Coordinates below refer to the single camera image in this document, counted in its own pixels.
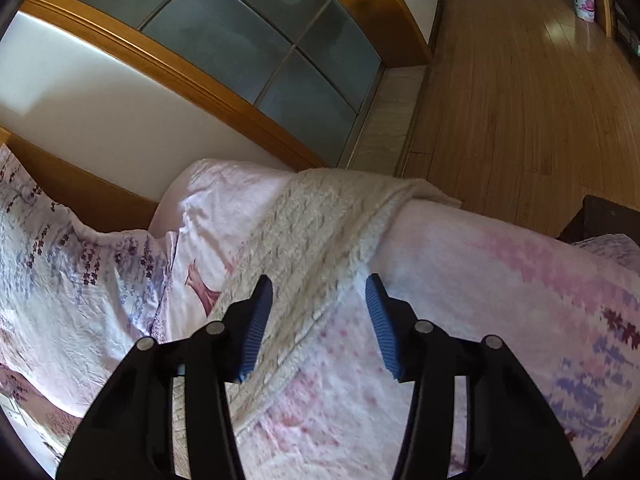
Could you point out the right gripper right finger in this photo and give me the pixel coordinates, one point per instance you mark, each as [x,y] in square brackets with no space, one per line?
[511,431]

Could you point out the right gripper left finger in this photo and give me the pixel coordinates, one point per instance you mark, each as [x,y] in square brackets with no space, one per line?
[127,431]

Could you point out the cream cable-knit sweater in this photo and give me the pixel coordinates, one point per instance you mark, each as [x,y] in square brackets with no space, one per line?
[312,233]

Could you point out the pink floral bed sheet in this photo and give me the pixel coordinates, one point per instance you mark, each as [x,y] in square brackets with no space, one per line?
[568,312]

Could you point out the pink floral pillow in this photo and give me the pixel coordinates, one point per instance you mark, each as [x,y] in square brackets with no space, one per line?
[73,301]

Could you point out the wooden bed headboard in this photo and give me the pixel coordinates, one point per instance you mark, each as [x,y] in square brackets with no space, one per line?
[103,206]

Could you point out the dark wooden chair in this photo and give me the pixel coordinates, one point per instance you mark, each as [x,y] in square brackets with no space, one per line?
[597,217]

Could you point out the white pink container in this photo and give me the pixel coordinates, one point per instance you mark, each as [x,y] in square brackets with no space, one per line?
[585,10]

